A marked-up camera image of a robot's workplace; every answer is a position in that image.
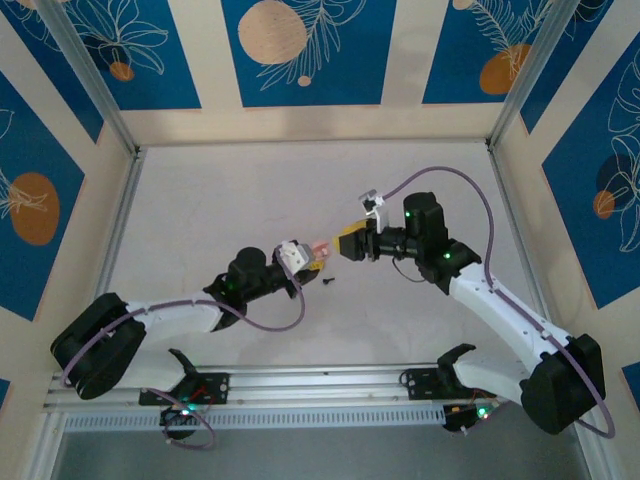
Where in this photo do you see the aluminium front rail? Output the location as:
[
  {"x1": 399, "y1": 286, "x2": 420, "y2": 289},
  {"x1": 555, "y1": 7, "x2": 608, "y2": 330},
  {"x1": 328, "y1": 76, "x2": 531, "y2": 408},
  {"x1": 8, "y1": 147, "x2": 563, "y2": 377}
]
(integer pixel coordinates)
[{"x1": 42, "y1": 362, "x2": 591, "y2": 414}]

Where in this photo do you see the aluminium side rail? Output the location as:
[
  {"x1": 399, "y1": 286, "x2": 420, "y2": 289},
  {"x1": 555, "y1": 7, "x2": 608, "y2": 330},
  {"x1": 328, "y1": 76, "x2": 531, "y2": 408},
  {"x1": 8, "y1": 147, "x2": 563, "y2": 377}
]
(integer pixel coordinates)
[
  {"x1": 99, "y1": 147, "x2": 147, "y2": 301},
  {"x1": 487, "y1": 142, "x2": 551, "y2": 321}
]

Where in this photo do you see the aluminium frame leg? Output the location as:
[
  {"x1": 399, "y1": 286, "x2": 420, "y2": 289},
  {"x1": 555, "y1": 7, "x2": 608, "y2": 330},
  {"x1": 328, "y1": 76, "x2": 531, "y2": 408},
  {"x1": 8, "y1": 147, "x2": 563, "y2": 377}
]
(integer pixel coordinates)
[
  {"x1": 567, "y1": 400, "x2": 617, "y2": 480},
  {"x1": 24, "y1": 410, "x2": 67, "y2": 480}
]

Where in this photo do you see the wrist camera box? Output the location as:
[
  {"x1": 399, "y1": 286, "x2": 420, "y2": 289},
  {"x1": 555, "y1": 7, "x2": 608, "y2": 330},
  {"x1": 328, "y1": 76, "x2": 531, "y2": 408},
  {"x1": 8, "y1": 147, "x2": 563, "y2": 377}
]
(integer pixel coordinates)
[
  {"x1": 357, "y1": 188, "x2": 394, "y2": 235},
  {"x1": 273, "y1": 239, "x2": 317, "y2": 275}
]

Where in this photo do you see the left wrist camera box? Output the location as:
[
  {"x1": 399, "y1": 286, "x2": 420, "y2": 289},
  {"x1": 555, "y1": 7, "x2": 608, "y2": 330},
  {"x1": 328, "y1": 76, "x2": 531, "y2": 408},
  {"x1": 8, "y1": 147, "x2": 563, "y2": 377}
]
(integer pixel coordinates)
[{"x1": 273, "y1": 239, "x2": 317, "y2": 275}]

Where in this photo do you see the aluminium frame post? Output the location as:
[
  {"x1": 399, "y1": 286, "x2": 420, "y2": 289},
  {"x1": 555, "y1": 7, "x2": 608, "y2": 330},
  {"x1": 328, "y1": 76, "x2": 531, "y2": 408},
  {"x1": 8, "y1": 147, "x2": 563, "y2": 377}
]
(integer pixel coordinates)
[
  {"x1": 37, "y1": 0, "x2": 144, "y2": 159},
  {"x1": 487, "y1": 0, "x2": 576, "y2": 151}
]

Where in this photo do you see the controller board with green light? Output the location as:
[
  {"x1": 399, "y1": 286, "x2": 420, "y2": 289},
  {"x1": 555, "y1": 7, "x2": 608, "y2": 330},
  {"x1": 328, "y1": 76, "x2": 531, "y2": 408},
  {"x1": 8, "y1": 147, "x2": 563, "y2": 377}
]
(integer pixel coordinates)
[
  {"x1": 442, "y1": 402, "x2": 497, "y2": 435},
  {"x1": 159, "y1": 404, "x2": 201, "y2": 442}
]

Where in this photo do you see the white slotted cable duct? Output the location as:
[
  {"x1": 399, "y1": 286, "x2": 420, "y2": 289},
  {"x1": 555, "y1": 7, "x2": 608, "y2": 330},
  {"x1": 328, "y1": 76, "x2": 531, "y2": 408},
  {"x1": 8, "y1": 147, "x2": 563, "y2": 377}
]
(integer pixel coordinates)
[{"x1": 63, "y1": 405, "x2": 446, "y2": 432}]

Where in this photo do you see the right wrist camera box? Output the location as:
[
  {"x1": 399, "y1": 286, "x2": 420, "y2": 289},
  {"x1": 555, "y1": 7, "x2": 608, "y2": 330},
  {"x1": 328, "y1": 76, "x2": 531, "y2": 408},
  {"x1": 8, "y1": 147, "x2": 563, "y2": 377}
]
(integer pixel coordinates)
[{"x1": 357, "y1": 188, "x2": 394, "y2": 235}]

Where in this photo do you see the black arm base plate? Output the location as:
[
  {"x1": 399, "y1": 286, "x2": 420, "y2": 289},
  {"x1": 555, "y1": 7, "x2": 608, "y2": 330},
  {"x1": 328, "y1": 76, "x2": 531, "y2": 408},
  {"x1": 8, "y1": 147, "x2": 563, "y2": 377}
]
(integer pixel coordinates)
[
  {"x1": 402, "y1": 368, "x2": 499, "y2": 401},
  {"x1": 138, "y1": 372, "x2": 231, "y2": 406}
]

